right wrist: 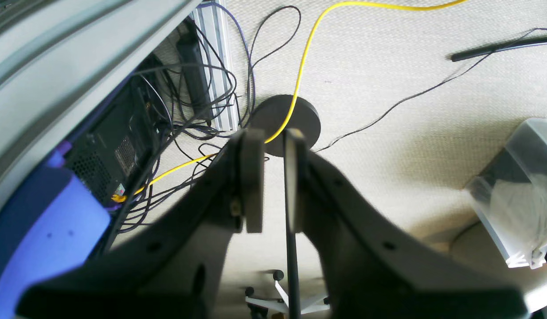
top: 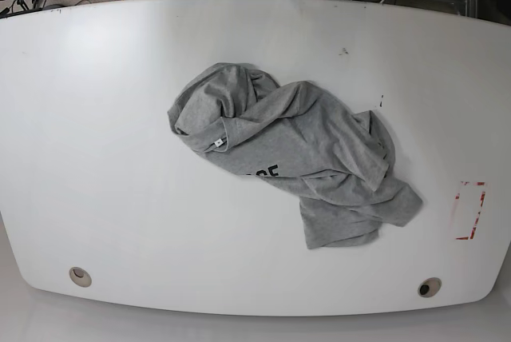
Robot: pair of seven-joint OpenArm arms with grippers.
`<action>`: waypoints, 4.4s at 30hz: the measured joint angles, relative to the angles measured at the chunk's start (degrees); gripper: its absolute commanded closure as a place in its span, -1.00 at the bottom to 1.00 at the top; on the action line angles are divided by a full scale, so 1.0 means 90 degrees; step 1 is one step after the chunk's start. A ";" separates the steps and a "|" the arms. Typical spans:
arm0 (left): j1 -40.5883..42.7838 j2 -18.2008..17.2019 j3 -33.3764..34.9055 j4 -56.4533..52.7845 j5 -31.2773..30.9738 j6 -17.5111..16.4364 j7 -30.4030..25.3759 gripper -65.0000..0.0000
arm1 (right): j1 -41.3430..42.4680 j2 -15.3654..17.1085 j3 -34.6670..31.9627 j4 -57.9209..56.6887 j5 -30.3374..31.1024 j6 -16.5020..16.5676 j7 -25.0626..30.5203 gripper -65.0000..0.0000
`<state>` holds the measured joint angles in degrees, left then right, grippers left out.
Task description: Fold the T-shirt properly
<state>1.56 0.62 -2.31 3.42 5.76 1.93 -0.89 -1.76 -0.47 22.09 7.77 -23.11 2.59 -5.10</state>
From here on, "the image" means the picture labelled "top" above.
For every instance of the grey T-shirt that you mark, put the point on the grey T-shirt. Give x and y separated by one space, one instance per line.
303 140

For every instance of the red tape rectangle marking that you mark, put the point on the red tape rectangle marking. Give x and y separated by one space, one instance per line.
468 206

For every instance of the left table cable grommet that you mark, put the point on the left table cable grommet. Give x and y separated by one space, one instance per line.
80 277

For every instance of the table cable grommet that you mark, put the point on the table cable grommet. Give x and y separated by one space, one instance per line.
429 287
80 277

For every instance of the right table cable grommet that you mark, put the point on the right table cable grommet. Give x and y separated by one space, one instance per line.
429 287

